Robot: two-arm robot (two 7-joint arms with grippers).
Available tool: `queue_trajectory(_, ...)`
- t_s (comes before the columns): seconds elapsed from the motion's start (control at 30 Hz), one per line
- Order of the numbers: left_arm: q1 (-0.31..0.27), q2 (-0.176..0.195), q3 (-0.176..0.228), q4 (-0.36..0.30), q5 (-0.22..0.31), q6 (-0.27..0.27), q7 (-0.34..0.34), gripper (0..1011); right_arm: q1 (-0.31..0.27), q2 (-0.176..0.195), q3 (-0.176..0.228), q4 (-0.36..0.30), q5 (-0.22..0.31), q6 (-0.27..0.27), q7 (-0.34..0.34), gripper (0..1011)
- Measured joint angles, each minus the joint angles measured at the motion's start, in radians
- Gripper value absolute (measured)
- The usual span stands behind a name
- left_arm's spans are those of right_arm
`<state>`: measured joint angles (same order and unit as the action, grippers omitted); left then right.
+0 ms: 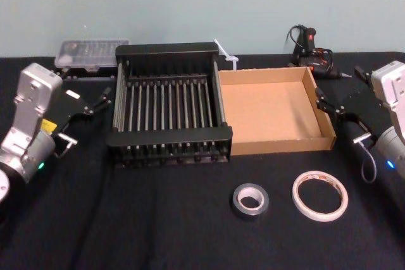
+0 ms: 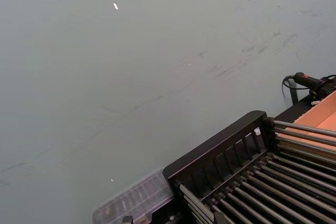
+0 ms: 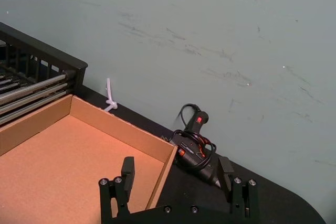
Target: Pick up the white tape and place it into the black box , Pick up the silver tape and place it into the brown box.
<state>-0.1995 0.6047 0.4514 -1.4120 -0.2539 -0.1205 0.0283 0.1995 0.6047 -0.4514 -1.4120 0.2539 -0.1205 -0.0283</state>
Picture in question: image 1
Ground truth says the black table cloth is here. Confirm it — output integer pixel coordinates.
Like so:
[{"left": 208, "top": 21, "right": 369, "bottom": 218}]
[{"left": 0, "top": 51, "right": 405, "bottom": 270}]

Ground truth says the black corded tool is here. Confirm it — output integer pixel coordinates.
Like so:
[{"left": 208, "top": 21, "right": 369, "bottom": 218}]
[{"left": 286, "top": 24, "right": 352, "bottom": 80}]

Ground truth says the roll of white tape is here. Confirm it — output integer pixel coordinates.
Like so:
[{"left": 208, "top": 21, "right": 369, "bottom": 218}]
[{"left": 291, "top": 170, "right": 349, "bottom": 223}]

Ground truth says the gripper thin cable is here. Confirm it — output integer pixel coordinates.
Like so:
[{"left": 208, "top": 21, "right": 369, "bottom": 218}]
[
  {"left": 352, "top": 133, "right": 378, "bottom": 185},
  {"left": 53, "top": 133, "right": 79, "bottom": 159}
]

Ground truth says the clear plastic case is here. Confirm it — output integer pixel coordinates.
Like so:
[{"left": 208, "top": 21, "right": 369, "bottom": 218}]
[{"left": 54, "top": 38, "right": 131, "bottom": 78}]

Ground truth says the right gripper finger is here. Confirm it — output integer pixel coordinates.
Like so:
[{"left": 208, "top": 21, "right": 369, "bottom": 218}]
[
  {"left": 354, "top": 65, "right": 374, "bottom": 87},
  {"left": 315, "top": 87, "right": 347, "bottom": 122}
]

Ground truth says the right gripper thin cable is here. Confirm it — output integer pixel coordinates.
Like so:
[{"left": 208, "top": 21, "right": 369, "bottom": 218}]
[{"left": 352, "top": 133, "right": 378, "bottom": 185}]

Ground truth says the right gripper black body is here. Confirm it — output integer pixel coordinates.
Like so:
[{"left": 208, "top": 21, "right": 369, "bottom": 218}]
[{"left": 337, "top": 87, "right": 395, "bottom": 138}]

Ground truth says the shallow brown cardboard tray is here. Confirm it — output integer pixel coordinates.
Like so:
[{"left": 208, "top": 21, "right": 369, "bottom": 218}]
[{"left": 218, "top": 66, "right": 337, "bottom": 157}]

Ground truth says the black rack with steel bars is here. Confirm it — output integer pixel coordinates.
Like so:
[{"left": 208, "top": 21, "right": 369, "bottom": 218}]
[{"left": 106, "top": 41, "right": 234, "bottom": 169}]

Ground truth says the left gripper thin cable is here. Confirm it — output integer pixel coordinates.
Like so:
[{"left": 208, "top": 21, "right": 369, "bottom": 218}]
[{"left": 53, "top": 133, "right": 79, "bottom": 159}]

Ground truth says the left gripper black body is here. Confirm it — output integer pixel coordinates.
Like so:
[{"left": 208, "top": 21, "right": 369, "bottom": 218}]
[{"left": 44, "top": 85, "right": 93, "bottom": 140}]

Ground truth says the roll of silver tape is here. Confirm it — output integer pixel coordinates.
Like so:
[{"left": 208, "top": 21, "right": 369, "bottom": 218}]
[{"left": 232, "top": 183, "right": 270, "bottom": 219}]

